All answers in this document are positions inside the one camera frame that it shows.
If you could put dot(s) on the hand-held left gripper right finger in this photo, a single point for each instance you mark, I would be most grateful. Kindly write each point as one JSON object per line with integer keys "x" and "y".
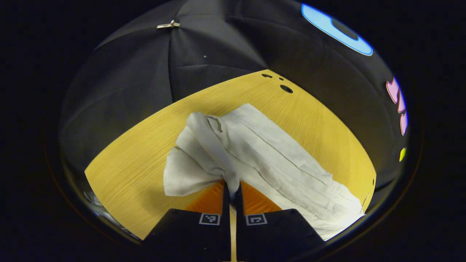
{"x": 239, "y": 225}

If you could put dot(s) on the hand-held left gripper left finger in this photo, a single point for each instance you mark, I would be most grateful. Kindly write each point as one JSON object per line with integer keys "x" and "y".
{"x": 225, "y": 225}

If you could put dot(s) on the white jeans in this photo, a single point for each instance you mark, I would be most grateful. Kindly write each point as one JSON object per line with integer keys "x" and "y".
{"x": 262, "y": 153}

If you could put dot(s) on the black backdrop cloth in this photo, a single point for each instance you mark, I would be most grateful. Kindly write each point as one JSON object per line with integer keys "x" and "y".
{"x": 218, "y": 47}

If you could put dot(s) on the silver metal clip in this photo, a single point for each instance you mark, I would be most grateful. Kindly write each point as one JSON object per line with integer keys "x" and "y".
{"x": 168, "y": 24}

